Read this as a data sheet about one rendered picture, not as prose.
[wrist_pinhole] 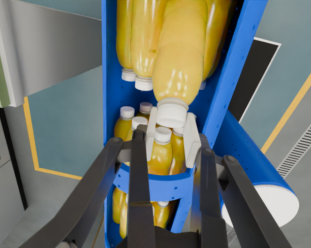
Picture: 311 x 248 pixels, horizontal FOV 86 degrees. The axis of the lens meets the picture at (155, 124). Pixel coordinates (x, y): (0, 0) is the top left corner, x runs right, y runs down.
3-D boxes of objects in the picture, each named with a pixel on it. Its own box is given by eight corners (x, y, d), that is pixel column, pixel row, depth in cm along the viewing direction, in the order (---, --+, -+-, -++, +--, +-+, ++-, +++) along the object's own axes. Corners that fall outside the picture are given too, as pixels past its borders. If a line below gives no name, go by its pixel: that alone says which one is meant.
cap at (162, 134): (156, 142, 36) (158, 135, 35) (151, 133, 39) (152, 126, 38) (172, 141, 37) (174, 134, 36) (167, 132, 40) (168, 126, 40)
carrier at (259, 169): (188, 108, 141) (200, 134, 152) (210, 195, 64) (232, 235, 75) (221, 94, 133) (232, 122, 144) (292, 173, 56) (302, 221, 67)
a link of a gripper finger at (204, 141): (202, 163, 14) (238, 169, 13) (195, 132, 18) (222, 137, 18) (197, 176, 14) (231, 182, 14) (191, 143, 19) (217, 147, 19)
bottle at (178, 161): (181, 177, 54) (196, 128, 45) (175, 193, 48) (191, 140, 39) (161, 169, 55) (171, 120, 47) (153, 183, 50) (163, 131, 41)
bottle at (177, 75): (188, -25, 23) (171, 91, 17) (216, 11, 27) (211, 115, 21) (156, 10, 28) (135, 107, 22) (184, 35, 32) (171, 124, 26)
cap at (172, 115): (171, 100, 19) (170, 114, 18) (193, 112, 21) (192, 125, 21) (151, 108, 22) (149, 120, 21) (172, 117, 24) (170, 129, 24)
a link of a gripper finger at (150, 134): (149, 162, 16) (142, 161, 16) (154, 127, 22) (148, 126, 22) (154, 136, 15) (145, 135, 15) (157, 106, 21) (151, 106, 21)
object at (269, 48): (160, 170, 196) (159, 179, 183) (205, 26, 125) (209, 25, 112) (202, 179, 198) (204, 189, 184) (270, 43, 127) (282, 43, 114)
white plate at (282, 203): (212, 198, 63) (211, 195, 64) (233, 237, 74) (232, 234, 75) (294, 177, 55) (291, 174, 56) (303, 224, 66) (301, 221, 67)
